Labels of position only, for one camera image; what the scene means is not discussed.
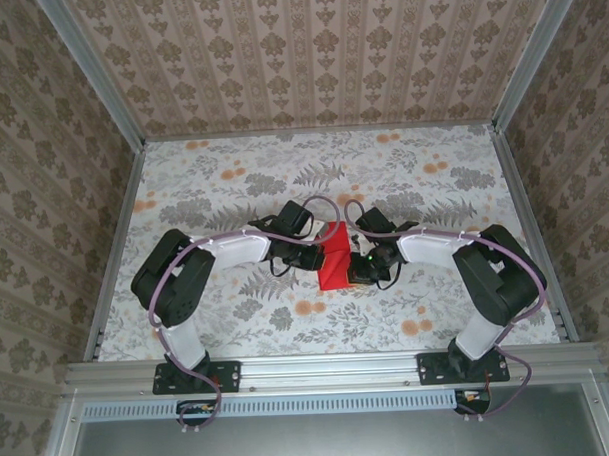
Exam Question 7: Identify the red cloth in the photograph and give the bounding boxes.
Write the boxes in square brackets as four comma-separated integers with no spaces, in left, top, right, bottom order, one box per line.
[313,219,359,293]

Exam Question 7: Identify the floral patterned table cover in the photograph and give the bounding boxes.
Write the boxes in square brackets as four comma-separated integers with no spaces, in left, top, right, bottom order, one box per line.
[88,121,563,364]

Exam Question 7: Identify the grey metal panel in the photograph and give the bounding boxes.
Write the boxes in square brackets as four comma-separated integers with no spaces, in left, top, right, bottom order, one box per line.
[65,402,599,456]

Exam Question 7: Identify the thin black right gripper cable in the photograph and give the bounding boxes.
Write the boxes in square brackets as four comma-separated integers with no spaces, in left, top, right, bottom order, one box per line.
[373,261,408,292]

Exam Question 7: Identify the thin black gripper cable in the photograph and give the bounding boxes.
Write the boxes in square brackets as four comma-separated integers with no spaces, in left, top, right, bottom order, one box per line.
[373,261,408,292]
[267,255,295,279]

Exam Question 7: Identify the thin black left gripper cable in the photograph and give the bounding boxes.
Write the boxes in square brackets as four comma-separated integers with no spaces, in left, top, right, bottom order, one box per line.
[267,255,295,279]

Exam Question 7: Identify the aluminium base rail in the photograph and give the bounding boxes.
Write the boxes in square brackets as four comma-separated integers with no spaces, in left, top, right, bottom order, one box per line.
[63,342,604,398]

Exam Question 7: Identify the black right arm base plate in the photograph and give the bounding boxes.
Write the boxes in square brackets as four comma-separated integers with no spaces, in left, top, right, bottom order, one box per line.
[417,349,511,387]

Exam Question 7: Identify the aluminium table end rail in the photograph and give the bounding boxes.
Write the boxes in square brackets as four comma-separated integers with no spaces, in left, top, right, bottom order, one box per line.
[143,120,495,145]

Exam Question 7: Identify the grey slotted cable duct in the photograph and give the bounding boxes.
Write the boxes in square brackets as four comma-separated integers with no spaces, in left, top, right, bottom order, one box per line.
[82,387,492,424]

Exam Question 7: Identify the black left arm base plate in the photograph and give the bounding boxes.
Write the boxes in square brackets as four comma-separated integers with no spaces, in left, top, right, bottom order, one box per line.
[151,359,243,396]

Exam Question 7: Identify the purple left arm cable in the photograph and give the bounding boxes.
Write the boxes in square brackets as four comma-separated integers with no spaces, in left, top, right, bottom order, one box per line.
[143,194,348,434]

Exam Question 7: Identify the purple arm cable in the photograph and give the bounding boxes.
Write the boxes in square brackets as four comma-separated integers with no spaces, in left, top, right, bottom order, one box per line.
[143,194,348,434]
[344,192,553,427]

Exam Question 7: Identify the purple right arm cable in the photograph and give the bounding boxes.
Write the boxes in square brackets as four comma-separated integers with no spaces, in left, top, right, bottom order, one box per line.
[344,192,553,427]

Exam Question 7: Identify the small wired connector board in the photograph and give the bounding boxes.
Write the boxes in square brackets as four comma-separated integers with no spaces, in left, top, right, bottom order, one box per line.
[175,398,220,428]
[453,387,493,417]

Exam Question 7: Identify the aluminium table side rail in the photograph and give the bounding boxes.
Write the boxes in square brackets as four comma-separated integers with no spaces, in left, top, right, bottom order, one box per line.
[488,122,580,345]
[75,142,155,365]

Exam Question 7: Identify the aluminium frame post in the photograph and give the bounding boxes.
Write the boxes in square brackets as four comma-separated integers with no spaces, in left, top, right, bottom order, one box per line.
[489,0,590,132]
[33,0,148,153]

